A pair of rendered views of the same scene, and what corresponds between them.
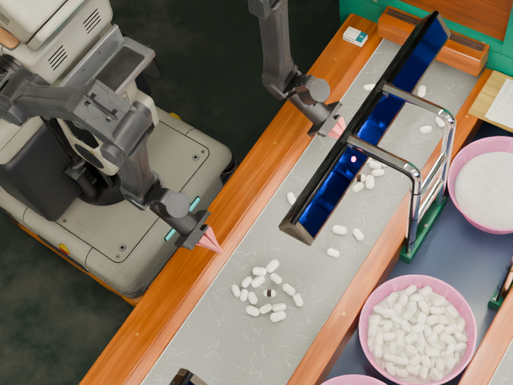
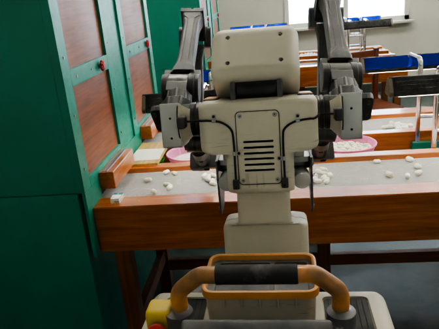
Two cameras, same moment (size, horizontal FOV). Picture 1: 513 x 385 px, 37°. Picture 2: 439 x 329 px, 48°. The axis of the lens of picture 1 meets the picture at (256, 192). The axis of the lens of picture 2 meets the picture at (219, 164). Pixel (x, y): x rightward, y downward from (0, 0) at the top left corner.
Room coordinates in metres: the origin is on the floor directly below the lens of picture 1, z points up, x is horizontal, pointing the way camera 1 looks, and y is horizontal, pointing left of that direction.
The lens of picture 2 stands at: (2.19, 1.16, 1.47)
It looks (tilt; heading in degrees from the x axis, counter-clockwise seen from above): 19 degrees down; 228
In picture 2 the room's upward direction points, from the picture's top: 5 degrees counter-clockwise
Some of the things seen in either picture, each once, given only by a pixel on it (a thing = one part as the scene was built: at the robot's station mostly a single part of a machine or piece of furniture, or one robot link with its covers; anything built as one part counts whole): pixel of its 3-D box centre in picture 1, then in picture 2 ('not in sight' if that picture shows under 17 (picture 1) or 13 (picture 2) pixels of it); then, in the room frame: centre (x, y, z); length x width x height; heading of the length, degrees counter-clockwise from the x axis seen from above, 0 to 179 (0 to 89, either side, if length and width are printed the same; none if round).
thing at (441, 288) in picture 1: (416, 334); not in sight; (0.48, -0.26, 0.72); 0.27 x 0.27 x 0.10
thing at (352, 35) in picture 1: (355, 36); (117, 198); (1.33, -0.39, 0.77); 0.06 x 0.04 x 0.02; 42
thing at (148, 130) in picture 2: not in sight; (152, 125); (0.70, -1.02, 0.83); 0.30 x 0.06 x 0.07; 42
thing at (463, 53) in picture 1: (431, 40); (117, 167); (1.20, -0.57, 0.83); 0.30 x 0.06 x 0.07; 42
